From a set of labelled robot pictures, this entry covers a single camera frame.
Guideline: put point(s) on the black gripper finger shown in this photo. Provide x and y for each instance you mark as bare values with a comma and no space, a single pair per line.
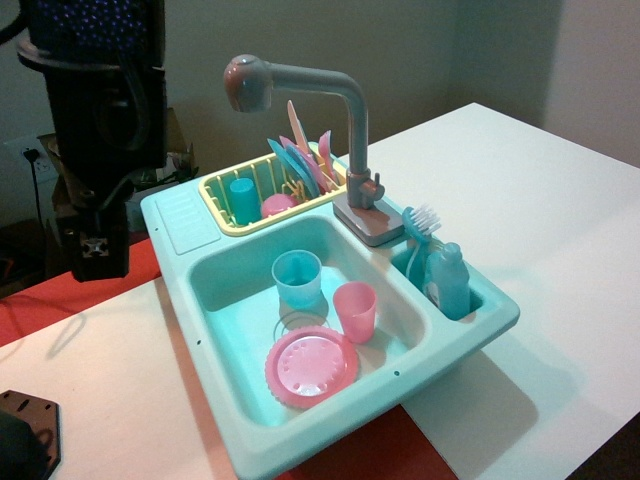
95,243

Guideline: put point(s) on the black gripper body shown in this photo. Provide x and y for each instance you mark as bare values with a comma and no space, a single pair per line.
109,125

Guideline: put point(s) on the grey toy faucet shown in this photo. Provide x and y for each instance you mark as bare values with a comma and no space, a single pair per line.
249,83

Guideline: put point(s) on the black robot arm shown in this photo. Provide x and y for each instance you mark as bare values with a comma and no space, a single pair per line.
102,63

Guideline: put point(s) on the cardboard box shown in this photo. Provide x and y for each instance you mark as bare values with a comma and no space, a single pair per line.
179,166

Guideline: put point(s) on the red mat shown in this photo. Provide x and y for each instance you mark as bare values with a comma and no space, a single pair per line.
56,299

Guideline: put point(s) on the yellow dish rack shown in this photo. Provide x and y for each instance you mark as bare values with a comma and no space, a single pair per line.
269,178

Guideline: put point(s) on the blue cup in rack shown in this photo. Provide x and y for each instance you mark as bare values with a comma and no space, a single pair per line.
245,202

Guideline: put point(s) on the pink bowl in rack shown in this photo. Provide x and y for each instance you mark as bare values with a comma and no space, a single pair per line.
277,203

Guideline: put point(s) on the blue plate in rack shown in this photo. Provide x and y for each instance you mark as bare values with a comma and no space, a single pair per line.
294,168

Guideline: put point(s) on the blue cup in sink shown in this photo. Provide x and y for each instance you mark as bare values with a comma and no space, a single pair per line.
297,275

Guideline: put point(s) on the pink plate in rack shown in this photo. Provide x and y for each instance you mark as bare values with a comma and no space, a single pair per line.
309,163

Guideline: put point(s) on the pink toy fork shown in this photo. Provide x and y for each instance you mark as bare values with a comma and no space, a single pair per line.
325,151

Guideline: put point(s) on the teal toy sink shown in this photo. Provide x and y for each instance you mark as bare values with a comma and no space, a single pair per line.
230,314

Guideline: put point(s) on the pink plate in sink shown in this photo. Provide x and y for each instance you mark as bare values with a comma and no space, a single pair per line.
310,364

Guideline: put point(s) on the pink cup in sink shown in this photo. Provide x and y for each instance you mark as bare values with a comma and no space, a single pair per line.
355,305

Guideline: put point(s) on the blue dish brush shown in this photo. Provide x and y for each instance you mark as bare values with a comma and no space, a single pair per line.
420,224

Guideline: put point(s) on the blue soap bottle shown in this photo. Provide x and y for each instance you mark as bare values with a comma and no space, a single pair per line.
447,282

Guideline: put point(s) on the white wall outlet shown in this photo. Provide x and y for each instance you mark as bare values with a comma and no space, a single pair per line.
30,152

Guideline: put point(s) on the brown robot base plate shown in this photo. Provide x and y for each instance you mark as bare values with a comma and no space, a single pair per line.
30,436

